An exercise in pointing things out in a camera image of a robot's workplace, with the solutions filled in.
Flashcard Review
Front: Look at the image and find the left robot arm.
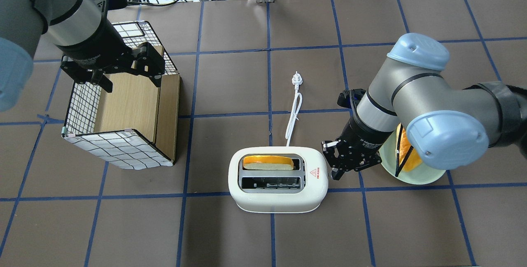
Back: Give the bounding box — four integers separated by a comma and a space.
0, 0, 165, 111

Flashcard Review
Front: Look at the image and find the white toaster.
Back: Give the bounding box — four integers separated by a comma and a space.
228, 146, 328, 214

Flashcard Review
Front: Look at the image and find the wire basket with checked liner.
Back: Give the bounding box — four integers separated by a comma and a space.
61, 21, 181, 170

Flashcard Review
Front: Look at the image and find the green plate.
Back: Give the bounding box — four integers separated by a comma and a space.
379, 124, 446, 185

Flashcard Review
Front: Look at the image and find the yellow pastry on plate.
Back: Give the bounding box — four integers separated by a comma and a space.
395, 124, 423, 177

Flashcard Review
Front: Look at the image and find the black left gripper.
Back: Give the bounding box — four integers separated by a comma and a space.
60, 22, 165, 94

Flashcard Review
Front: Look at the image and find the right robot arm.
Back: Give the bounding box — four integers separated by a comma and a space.
321, 33, 526, 180

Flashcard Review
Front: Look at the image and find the wooden box in basket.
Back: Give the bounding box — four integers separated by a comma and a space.
91, 50, 181, 170

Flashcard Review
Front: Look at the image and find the toast slice in toaster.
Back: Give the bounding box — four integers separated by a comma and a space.
243, 155, 295, 171

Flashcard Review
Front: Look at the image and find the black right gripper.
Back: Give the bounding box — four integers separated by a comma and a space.
321, 117, 393, 181

